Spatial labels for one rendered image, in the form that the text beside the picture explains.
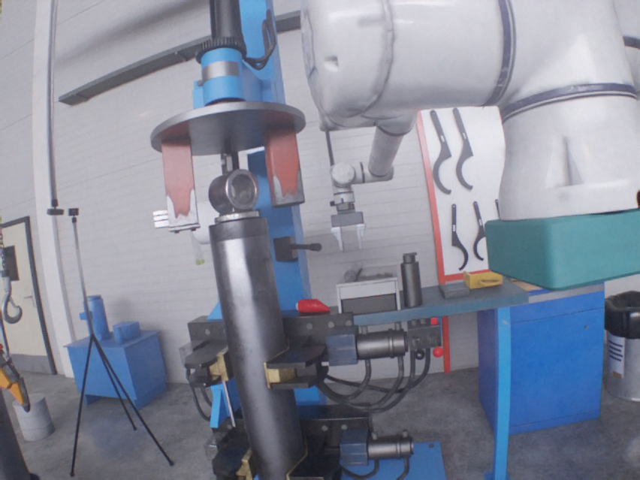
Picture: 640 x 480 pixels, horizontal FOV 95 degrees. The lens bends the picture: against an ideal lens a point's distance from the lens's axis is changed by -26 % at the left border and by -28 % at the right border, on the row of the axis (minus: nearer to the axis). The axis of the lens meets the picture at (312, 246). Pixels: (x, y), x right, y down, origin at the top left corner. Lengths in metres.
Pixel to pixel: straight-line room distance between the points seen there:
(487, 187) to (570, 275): 3.03
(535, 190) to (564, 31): 0.15
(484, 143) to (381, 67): 3.09
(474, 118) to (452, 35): 3.10
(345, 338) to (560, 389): 1.58
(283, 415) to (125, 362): 2.33
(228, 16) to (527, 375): 2.42
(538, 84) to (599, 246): 0.15
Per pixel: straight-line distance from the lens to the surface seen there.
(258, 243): 1.30
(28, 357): 6.01
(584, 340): 2.50
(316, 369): 1.31
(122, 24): 4.97
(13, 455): 2.13
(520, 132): 0.39
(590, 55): 0.40
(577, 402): 2.66
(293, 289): 1.75
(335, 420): 1.68
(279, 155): 1.39
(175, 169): 1.36
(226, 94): 1.41
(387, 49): 0.32
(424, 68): 0.33
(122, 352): 3.56
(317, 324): 1.53
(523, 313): 2.28
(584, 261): 0.34
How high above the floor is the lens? 1.41
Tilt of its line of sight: 3 degrees down
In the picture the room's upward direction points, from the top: 8 degrees counter-clockwise
